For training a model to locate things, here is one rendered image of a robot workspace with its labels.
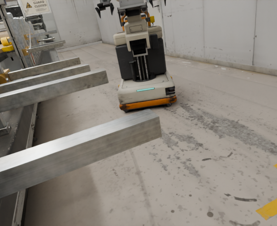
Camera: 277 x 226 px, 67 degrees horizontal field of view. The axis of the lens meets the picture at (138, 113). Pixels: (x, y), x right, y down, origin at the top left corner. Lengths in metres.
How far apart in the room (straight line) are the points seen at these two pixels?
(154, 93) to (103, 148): 1.97
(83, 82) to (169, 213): 0.91
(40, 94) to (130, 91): 1.77
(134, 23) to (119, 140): 1.94
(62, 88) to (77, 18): 10.70
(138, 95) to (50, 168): 1.99
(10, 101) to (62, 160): 0.26
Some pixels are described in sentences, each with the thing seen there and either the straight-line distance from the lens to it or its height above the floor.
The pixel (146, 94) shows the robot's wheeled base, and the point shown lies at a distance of 2.20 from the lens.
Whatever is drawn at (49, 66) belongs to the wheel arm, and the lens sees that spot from 0.96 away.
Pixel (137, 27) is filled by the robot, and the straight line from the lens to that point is 2.14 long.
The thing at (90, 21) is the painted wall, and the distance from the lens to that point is 11.24.
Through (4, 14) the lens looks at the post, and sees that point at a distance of 1.67.
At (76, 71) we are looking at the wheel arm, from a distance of 0.72.
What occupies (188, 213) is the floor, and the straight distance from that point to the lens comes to 1.21.
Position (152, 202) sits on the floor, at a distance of 1.27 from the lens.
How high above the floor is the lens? 0.95
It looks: 25 degrees down
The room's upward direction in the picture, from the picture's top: 11 degrees counter-clockwise
